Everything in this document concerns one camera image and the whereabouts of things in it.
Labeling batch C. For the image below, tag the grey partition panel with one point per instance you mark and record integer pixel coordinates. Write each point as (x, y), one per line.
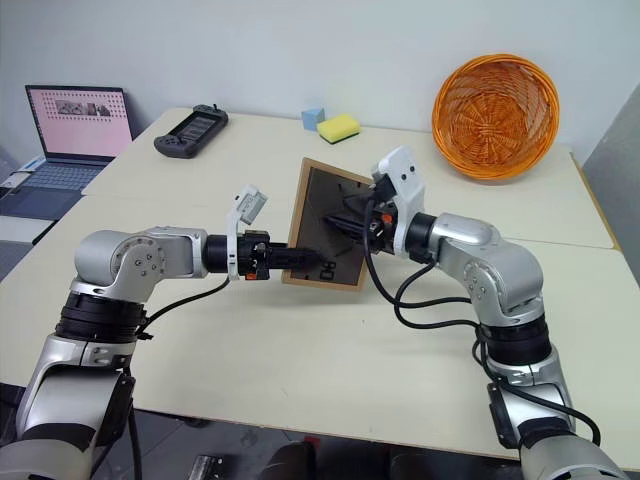
(615, 190)

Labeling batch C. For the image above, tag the open grey laptop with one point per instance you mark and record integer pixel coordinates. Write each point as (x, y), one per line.
(75, 120)

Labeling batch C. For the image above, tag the small metal bracket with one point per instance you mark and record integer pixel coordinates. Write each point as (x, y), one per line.
(206, 467)

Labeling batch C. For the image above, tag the light blue cube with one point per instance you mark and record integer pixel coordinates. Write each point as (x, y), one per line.
(312, 118)

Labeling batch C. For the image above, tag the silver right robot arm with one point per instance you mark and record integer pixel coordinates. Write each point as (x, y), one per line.
(490, 270)

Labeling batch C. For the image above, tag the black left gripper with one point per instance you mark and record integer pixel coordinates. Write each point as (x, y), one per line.
(254, 260)

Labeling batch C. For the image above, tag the wooden picture frame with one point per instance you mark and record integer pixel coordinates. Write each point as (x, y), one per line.
(320, 200)

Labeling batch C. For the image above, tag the black handheld game controller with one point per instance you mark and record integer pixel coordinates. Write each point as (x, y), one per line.
(192, 131)

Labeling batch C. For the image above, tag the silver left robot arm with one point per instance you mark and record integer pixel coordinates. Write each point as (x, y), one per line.
(125, 260)

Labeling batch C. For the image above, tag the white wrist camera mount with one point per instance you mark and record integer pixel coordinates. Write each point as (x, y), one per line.
(407, 180)
(248, 204)

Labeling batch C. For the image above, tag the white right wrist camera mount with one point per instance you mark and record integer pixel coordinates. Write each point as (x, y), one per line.
(407, 180)

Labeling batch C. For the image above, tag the orange wicker basket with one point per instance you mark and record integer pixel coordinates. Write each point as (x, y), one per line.
(495, 117)

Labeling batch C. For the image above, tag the yellow sponge with dark base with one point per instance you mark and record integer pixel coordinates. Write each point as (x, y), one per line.
(338, 127)

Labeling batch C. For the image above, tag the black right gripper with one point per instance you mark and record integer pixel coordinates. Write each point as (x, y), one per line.
(381, 231)

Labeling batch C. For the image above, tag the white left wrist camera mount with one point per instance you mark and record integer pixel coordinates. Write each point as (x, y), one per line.
(248, 204)

